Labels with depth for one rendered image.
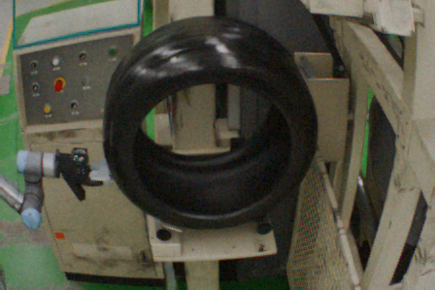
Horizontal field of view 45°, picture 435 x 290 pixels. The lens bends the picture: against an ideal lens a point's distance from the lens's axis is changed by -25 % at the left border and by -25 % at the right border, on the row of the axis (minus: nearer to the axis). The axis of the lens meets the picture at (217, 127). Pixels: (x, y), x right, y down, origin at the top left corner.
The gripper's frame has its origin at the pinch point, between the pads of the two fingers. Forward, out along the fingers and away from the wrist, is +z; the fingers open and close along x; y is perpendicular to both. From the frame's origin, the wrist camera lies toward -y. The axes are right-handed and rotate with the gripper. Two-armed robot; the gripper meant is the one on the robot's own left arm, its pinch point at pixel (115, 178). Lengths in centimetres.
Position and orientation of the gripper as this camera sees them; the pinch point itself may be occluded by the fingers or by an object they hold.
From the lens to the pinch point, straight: 182.2
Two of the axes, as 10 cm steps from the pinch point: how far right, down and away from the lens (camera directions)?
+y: 1.1, -8.6, -5.0
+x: -1.0, -5.1, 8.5
